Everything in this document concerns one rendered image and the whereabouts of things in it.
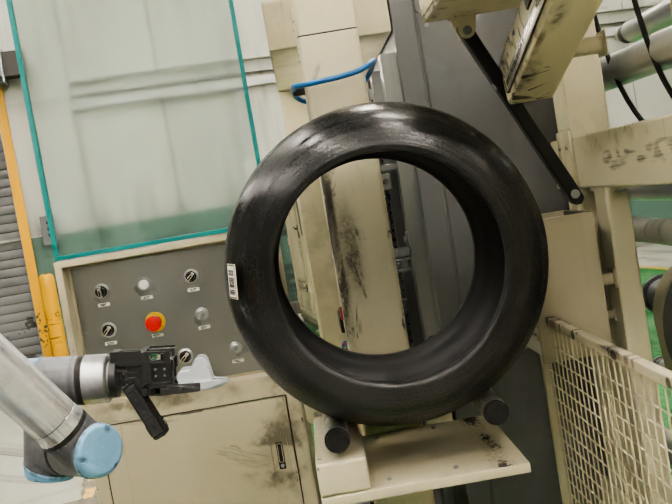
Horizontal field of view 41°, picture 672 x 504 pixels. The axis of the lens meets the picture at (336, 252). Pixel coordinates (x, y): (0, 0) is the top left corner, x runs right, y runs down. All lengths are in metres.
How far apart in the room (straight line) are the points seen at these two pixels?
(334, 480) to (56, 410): 0.48
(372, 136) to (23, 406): 0.72
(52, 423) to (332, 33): 0.96
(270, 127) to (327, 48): 8.95
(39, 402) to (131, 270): 0.87
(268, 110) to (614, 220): 9.11
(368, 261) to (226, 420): 0.64
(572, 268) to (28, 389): 1.08
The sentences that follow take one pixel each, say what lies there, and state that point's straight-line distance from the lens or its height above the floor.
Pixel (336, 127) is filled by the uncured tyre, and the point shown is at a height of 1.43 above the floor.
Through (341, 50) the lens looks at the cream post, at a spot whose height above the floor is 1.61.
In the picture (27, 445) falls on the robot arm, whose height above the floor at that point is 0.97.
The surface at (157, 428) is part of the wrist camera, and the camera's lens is 1.70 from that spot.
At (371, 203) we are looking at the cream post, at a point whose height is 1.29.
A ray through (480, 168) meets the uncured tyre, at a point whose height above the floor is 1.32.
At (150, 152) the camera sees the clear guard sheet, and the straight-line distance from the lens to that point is 2.33.
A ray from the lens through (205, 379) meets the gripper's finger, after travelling 1.68.
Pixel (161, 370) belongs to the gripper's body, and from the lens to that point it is 1.68.
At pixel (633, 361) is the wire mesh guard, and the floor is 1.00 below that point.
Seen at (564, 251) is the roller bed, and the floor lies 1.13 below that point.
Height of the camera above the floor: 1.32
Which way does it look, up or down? 4 degrees down
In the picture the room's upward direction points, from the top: 10 degrees counter-clockwise
